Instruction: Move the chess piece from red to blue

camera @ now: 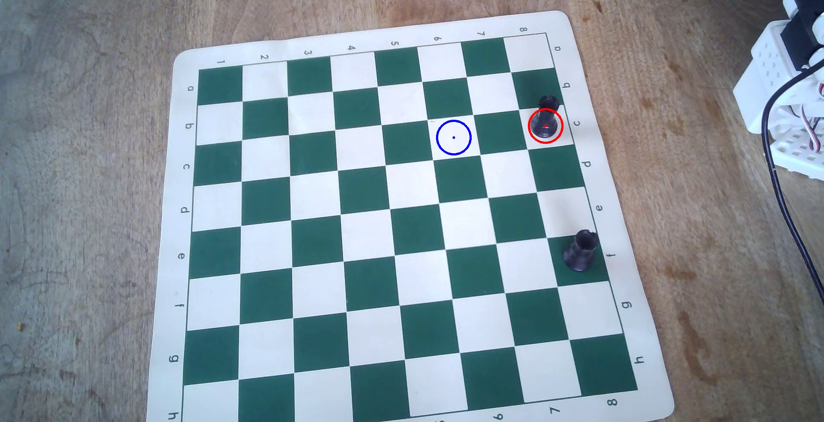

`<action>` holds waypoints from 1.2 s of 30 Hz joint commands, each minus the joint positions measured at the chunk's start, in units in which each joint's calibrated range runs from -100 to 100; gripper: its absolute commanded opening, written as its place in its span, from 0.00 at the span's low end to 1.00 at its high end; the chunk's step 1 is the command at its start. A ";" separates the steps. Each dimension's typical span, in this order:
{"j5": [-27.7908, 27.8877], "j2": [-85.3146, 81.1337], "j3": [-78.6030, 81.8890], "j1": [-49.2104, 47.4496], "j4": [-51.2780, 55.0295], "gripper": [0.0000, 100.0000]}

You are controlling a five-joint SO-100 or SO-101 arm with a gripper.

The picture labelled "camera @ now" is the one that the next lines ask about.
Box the black chess rook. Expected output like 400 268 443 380
562 229 601 273
528 95 565 146

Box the green white chess mat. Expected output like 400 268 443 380
145 10 676 422

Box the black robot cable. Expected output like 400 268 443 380
761 61 824 304

